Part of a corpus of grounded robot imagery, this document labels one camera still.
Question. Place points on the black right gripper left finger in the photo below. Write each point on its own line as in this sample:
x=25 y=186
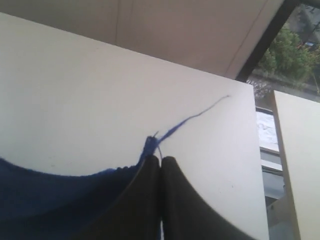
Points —
x=135 y=215

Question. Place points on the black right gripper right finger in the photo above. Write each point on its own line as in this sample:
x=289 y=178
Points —
x=185 y=215

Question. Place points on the blue cloth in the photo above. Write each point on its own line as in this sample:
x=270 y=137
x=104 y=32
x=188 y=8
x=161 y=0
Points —
x=42 y=206

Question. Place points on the white neighbouring table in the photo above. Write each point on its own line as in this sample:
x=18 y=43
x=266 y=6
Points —
x=297 y=123

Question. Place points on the green tree outside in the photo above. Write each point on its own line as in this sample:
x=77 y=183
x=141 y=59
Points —
x=288 y=58

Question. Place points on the black window frame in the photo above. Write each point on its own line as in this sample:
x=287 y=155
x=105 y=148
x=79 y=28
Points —
x=275 y=25

